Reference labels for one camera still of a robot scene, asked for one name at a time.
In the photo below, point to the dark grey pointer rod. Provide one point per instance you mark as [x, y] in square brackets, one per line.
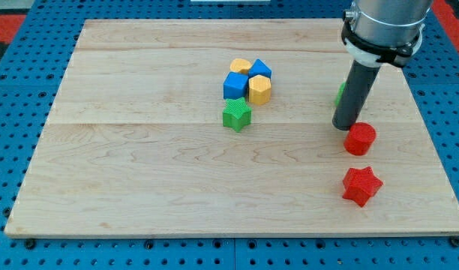
[357, 87]

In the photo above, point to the wooden board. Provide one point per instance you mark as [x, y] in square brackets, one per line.
[134, 145]

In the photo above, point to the red cylinder block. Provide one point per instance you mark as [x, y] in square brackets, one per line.
[360, 138]

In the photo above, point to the blue cube block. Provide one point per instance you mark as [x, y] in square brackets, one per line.
[235, 86]

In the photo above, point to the yellow hexagon block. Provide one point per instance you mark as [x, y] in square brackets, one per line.
[260, 89]

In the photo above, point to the yellow rounded block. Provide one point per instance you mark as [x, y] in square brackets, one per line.
[240, 65]

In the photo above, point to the green block behind rod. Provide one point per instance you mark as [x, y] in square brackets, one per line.
[339, 93]

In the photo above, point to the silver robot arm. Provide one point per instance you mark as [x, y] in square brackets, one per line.
[387, 23]

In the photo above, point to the red star block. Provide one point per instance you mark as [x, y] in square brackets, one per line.
[360, 185]

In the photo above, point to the blue triangle block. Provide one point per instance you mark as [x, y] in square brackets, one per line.
[260, 68]

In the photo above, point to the green star block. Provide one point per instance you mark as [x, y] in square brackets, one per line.
[236, 114]

